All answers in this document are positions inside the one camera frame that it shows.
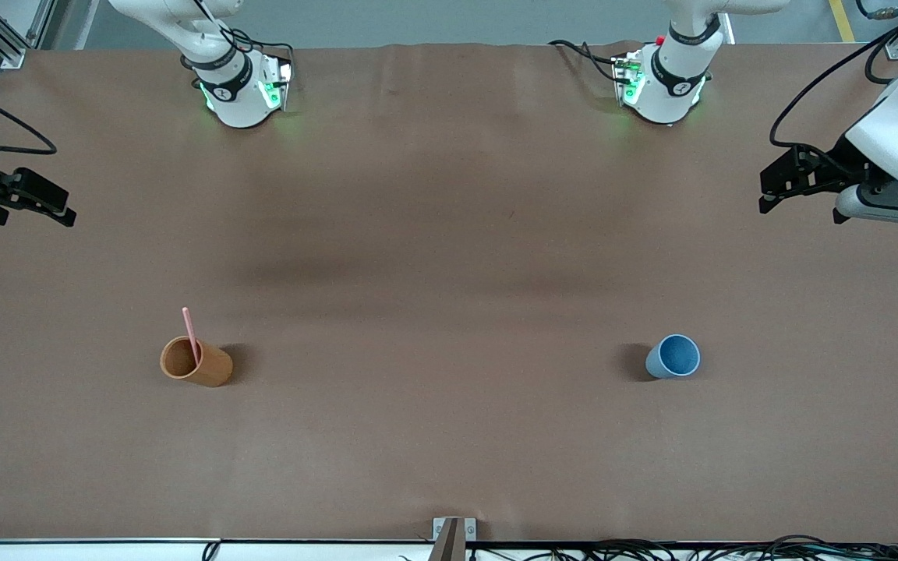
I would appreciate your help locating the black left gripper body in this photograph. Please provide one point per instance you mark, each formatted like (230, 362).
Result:
(836, 166)

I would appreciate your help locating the pink chopstick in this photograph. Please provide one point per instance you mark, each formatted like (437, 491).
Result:
(190, 331)

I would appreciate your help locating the blue cup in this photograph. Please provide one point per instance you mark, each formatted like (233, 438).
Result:
(671, 358)

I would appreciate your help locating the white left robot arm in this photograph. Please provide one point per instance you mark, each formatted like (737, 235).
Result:
(671, 89)

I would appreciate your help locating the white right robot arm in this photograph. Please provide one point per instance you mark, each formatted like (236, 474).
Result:
(235, 101)

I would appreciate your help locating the orange wooden cup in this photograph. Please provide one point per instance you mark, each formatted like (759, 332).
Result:
(203, 366)

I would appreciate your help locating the brown table cover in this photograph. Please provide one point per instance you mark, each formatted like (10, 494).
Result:
(449, 436)

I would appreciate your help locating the aluminium frame profile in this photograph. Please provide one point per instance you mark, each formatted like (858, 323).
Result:
(5, 35)

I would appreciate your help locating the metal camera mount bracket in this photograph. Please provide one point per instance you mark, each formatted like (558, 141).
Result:
(454, 538)

